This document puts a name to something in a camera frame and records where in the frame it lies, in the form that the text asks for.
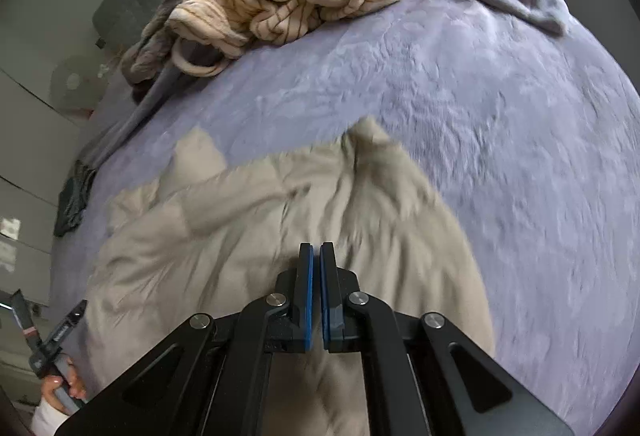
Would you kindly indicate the person's left forearm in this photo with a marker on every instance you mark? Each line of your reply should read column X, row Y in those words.
column 47, row 416

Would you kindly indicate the brown grey fleece garment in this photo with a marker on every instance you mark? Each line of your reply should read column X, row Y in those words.
column 155, row 41

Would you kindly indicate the white wardrobe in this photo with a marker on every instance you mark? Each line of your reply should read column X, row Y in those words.
column 25, row 156

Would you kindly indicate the beige puffer jacket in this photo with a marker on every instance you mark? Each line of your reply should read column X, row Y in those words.
column 280, row 216

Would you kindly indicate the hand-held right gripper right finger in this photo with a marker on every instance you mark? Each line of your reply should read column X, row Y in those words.
column 326, row 301

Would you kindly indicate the dark green folded clothes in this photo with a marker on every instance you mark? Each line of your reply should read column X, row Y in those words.
column 75, row 203

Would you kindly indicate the white electric fan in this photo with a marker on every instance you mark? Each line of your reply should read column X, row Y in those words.
column 75, row 86

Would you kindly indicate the person's left hand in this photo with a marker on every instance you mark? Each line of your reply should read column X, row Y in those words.
column 65, row 386

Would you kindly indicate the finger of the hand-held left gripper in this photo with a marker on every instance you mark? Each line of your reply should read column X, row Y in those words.
column 24, row 316
column 67, row 321

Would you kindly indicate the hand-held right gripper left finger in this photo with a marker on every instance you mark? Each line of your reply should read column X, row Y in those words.
column 307, row 301

